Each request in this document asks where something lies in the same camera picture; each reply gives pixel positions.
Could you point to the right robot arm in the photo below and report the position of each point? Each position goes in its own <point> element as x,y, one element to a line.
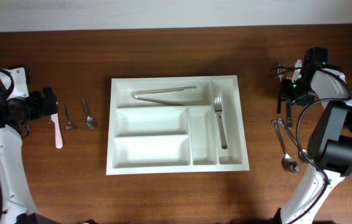
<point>313,81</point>

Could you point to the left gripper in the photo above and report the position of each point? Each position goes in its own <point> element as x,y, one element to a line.
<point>43,108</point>

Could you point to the steel fork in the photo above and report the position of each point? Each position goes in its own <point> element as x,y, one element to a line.
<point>288,100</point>
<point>218,112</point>

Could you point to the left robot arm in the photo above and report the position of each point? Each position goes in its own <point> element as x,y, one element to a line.
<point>18,106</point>

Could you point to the small steel teaspoon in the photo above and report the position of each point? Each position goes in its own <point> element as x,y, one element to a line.
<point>90,122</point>

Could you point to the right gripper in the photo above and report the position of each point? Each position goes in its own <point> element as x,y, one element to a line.
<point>285,94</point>

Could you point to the large steel spoon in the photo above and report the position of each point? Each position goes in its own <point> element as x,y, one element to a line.
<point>288,163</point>
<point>292,137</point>

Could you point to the white cutlery tray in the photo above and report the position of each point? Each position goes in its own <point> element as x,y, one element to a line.
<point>153,138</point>

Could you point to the steel tongs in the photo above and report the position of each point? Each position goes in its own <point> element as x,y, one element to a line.
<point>153,95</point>

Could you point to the small thin teaspoon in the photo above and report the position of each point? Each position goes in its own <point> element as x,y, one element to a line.
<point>69,126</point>

